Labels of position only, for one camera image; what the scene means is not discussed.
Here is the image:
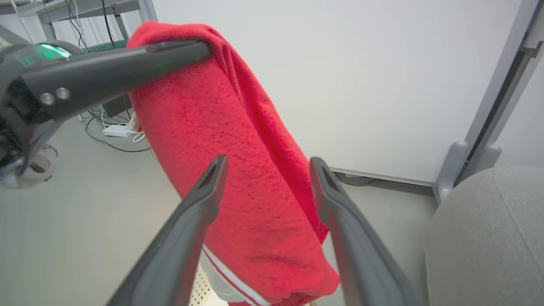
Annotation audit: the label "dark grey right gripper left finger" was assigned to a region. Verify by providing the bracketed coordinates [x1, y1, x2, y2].
[106, 155, 229, 306]

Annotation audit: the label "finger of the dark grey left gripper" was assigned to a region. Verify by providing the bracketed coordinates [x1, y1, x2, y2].
[20, 40, 212, 124]

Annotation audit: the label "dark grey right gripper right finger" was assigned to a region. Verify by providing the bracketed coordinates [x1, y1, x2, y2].
[309, 156, 419, 306]

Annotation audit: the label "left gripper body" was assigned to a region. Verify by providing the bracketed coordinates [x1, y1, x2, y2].
[0, 42, 85, 190]

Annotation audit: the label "red white garment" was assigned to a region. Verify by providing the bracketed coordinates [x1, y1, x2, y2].
[126, 21, 340, 306]

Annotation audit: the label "grey fabric sofa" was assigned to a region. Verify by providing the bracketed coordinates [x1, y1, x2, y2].
[424, 166, 544, 306]

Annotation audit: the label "black box under table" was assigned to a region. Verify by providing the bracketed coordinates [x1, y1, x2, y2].
[101, 96, 133, 116]

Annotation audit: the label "white basket with brown rim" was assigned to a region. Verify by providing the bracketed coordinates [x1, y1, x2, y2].
[189, 263, 232, 306]

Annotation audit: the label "white power strip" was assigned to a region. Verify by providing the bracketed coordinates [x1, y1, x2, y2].
[102, 124, 133, 138]

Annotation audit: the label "white round floor base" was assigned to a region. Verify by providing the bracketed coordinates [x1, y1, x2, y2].
[19, 144, 58, 181]

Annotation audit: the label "grey metal table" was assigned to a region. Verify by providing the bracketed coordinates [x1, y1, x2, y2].
[0, 0, 147, 47]

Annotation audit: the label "large white partition panel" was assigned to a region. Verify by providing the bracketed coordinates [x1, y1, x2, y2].
[138, 0, 540, 203]

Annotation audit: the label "narrow white partition panel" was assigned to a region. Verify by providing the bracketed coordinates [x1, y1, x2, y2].
[457, 0, 544, 184]

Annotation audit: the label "black hanging table cables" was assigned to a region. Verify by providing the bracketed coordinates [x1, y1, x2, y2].
[64, 0, 116, 52]

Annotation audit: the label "black floor cable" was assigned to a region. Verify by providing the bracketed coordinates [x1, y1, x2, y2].
[84, 110, 152, 153]

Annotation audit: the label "long white floor cable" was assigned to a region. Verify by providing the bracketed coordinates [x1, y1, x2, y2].
[127, 113, 146, 144]

